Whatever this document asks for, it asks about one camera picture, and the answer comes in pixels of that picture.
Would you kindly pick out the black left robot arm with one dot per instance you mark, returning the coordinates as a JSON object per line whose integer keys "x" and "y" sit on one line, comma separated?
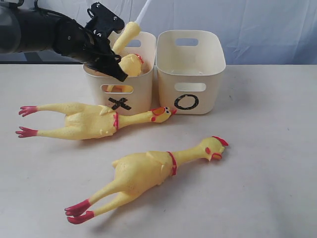
{"x": 39, "y": 29}

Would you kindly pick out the headless rubber chicken body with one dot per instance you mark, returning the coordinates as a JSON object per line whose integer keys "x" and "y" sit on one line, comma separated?
{"x": 133, "y": 65}

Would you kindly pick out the chicken leg with white tube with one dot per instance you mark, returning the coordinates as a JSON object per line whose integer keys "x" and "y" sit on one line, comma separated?
{"x": 131, "y": 30}

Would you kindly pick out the whole rubber chicken front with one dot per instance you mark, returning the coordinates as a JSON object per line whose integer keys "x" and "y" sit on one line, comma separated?
{"x": 137, "y": 173}

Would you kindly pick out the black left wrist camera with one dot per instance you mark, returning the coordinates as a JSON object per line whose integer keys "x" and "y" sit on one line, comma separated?
{"x": 103, "y": 21}

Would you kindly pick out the cream bin marked O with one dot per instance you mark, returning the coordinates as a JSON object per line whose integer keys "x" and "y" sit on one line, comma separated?
{"x": 190, "y": 65}

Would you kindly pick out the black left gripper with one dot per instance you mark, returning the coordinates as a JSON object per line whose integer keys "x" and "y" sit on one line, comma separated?
{"x": 84, "y": 45}

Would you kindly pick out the blue-grey backdrop curtain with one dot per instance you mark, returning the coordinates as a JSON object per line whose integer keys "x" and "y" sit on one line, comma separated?
{"x": 250, "y": 31}

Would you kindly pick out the whole rubber chicken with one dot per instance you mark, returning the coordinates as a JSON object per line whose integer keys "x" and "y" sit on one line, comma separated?
{"x": 137, "y": 173}
{"x": 84, "y": 121}

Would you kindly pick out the cream bin marked X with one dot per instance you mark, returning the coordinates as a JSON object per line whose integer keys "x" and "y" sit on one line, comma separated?
{"x": 134, "y": 95}

